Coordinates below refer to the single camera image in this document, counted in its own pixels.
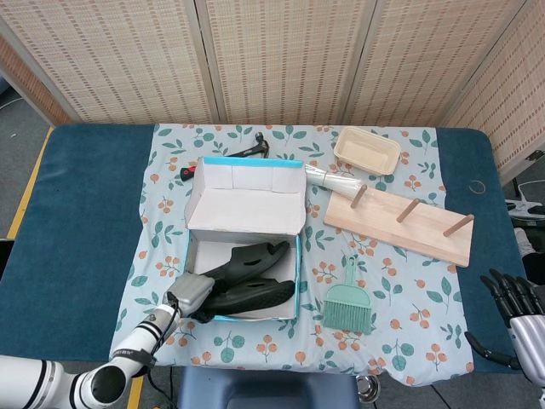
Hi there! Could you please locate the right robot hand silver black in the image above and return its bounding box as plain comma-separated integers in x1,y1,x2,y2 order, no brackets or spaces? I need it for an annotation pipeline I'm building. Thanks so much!
463,268,545,384

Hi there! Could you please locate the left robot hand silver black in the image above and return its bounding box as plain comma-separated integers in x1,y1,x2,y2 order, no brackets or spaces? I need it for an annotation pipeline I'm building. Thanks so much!
164,272,216,323

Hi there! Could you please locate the black rubber slipper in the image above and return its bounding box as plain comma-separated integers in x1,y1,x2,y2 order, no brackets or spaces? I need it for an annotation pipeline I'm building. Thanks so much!
191,279,296,321
198,240,290,285

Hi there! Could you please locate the white blue shoe box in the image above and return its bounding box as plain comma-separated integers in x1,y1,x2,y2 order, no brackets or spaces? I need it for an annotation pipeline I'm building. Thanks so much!
182,156,308,321

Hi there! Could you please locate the green hand brush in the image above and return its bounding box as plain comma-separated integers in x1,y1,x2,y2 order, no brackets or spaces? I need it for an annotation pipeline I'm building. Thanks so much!
322,255,374,336

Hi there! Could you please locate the beige rectangular tray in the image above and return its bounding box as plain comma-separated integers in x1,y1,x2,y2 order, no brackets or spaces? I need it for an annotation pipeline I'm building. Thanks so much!
333,126,402,176

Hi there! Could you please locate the white shoe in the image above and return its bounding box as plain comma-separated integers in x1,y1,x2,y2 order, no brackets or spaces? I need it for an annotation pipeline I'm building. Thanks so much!
513,228,545,256

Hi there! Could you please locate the floral light blue tablecloth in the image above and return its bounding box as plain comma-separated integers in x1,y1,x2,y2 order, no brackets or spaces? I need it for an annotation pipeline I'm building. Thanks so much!
108,123,476,387

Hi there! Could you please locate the white chair base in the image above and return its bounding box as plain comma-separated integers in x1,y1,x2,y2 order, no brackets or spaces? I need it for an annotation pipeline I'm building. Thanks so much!
506,178,545,221

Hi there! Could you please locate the black red claw hammer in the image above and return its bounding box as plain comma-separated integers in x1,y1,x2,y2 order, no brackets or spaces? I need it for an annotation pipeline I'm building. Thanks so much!
178,132,272,182

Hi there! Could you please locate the clear plastic bag roll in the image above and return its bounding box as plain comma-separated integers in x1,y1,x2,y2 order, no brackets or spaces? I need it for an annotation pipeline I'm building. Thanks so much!
304,165,363,199

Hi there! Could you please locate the wooden board with pegs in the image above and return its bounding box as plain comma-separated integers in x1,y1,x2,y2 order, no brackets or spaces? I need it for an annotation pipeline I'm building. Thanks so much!
323,185,475,268

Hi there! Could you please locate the bamboo folding screen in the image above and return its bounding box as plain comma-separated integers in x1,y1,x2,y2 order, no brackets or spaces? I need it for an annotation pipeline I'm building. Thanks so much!
0,0,545,184

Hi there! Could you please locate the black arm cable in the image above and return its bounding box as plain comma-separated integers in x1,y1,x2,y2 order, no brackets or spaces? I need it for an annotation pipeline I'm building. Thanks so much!
146,291,182,363

